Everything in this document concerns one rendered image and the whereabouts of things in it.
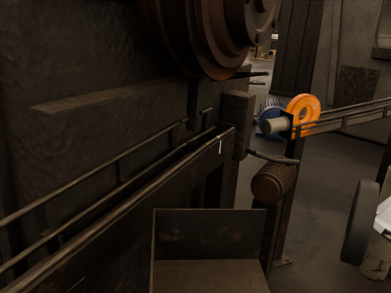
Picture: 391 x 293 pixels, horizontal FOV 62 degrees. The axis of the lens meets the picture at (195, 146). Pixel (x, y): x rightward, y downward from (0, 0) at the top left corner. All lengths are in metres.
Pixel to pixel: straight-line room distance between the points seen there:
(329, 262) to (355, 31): 2.35
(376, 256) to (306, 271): 0.30
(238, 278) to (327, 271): 1.09
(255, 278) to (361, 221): 0.21
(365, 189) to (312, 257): 1.13
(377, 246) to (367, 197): 1.04
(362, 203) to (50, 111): 0.54
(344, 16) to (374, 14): 0.26
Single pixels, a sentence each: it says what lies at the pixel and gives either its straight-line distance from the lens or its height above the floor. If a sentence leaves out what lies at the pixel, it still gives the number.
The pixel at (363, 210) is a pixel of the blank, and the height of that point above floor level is 0.76.
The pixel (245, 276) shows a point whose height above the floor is 0.61.
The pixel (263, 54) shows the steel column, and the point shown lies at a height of 0.14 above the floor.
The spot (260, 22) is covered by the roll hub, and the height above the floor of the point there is 1.03.
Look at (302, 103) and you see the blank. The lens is 1.32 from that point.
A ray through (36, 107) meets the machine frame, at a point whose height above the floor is 0.87.
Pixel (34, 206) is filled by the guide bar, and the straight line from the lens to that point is 0.61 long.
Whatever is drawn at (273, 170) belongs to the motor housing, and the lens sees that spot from 1.22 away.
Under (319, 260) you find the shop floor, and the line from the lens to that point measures 1.74.
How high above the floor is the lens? 1.04
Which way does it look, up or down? 22 degrees down
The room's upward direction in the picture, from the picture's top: 4 degrees clockwise
